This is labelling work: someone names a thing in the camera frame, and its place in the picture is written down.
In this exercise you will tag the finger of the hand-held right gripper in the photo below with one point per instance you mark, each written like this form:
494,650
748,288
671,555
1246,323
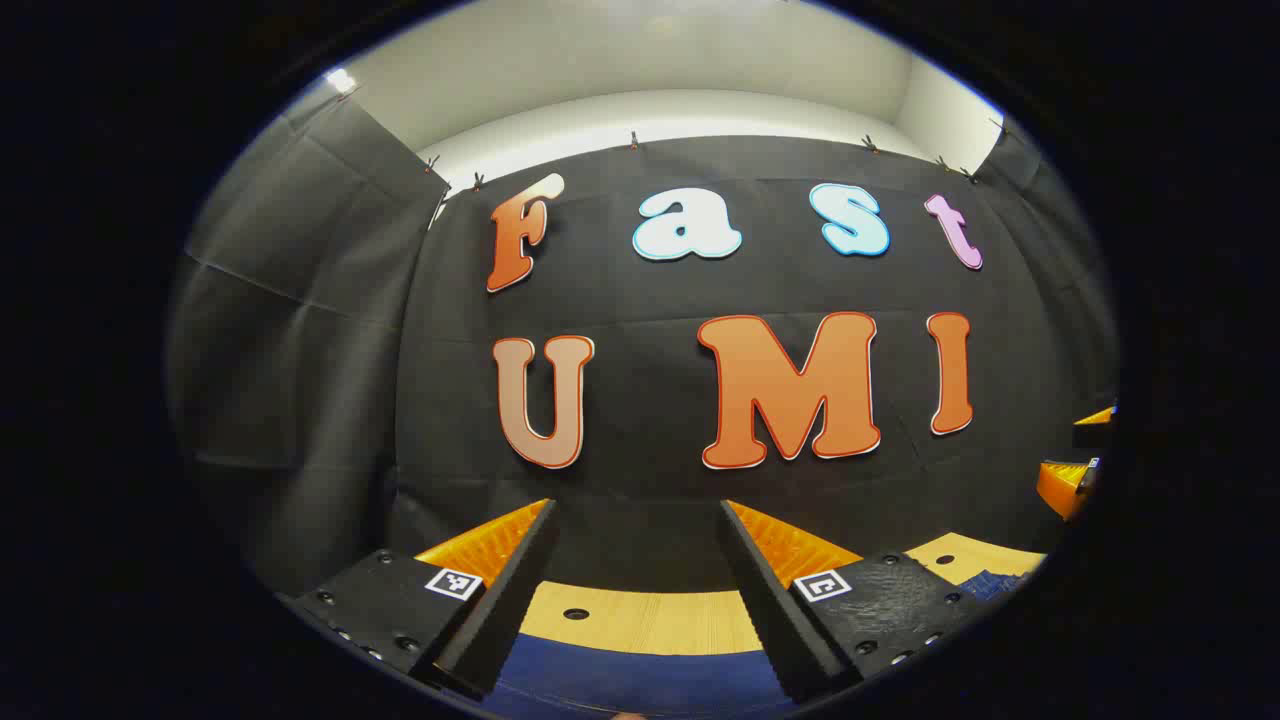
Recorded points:
1062,485
1098,432

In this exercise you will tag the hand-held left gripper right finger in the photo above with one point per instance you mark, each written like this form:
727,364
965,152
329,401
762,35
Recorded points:
770,610

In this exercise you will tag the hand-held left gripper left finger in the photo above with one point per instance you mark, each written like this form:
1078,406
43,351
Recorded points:
500,620

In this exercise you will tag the blue denim jeans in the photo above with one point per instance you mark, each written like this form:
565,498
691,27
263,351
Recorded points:
640,685

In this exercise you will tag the black backdrop cloth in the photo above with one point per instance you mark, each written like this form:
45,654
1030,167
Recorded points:
640,300

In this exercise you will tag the ceiling light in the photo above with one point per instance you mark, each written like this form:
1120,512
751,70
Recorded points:
341,81

